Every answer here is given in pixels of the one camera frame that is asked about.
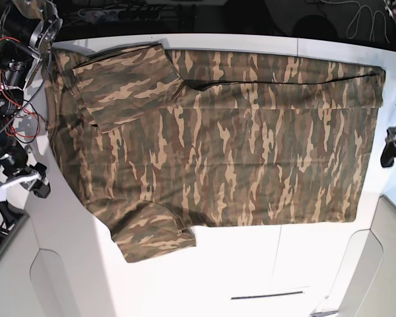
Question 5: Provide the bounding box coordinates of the black power strip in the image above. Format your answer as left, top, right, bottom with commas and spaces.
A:
78, 7, 160, 22

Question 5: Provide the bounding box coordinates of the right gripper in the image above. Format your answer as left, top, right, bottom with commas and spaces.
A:
0, 148, 50, 199

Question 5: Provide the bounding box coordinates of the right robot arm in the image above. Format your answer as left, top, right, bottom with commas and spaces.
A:
0, 1, 62, 202

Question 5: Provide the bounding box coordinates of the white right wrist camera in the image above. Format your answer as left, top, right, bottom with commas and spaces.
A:
0, 172, 42, 202

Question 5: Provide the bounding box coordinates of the camouflage T-shirt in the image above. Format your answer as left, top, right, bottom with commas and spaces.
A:
46, 43, 385, 263

